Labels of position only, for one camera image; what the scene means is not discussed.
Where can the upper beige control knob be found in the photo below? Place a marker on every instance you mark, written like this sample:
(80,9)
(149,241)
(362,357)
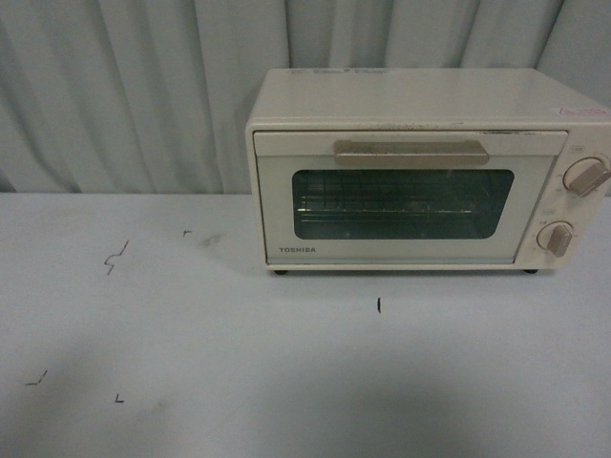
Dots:
(586,176)

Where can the beige control knob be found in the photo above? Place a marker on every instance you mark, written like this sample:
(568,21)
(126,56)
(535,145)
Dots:
(586,176)
(555,238)

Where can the beige oven door handle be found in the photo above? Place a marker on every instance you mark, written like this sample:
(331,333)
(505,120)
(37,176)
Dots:
(410,155)

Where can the lower beige control knob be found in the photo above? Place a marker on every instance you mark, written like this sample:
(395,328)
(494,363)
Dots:
(555,238)

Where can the grey pleated curtain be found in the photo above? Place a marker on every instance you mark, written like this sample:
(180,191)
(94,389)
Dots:
(153,96)

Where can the cream Toshiba toaster oven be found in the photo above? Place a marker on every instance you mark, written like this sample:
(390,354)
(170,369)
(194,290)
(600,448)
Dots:
(435,100)

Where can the cream oven door with window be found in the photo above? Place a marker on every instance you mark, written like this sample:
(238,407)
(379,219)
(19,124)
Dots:
(315,211)

